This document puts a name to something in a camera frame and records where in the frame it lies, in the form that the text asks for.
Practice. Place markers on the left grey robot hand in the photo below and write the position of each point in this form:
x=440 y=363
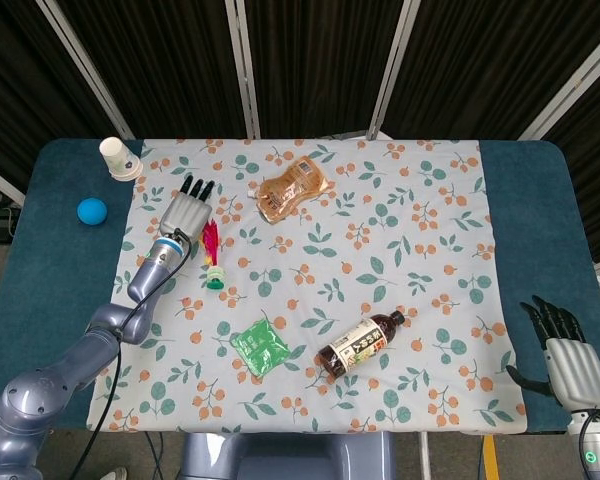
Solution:
x=185 y=217

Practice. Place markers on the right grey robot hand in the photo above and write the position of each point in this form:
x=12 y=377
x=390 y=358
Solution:
x=577 y=370

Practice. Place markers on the feather shuttlecock with green base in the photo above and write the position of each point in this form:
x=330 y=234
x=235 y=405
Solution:
x=214 y=281

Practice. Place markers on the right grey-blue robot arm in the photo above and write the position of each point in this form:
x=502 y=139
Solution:
x=597 y=445

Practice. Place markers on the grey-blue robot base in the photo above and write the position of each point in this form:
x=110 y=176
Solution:
x=290 y=460

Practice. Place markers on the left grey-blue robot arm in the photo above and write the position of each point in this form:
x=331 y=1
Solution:
x=145 y=280

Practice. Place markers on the floral tablecloth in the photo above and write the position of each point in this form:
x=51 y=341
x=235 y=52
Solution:
x=330 y=280

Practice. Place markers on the white paper cup stack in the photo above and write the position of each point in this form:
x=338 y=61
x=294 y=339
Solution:
x=120 y=160

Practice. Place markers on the blue ball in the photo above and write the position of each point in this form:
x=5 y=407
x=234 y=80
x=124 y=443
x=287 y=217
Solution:
x=92 y=211

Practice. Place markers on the brown sauce pouch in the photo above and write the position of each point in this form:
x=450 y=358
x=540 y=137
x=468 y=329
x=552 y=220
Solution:
x=290 y=190

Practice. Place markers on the dark blue table cover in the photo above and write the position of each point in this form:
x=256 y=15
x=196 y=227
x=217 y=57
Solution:
x=55 y=270

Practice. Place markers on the green tea packet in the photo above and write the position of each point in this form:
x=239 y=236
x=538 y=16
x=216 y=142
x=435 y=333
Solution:
x=260 y=347

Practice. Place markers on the white table leg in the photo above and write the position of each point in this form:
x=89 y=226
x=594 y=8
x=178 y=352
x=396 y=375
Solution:
x=425 y=457

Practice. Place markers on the brown tea bottle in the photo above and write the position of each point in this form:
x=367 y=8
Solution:
x=355 y=347

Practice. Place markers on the white shoe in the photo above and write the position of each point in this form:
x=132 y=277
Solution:
x=115 y=474

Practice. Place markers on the black folding screen white frame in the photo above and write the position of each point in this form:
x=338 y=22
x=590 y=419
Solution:
x=320 y=60

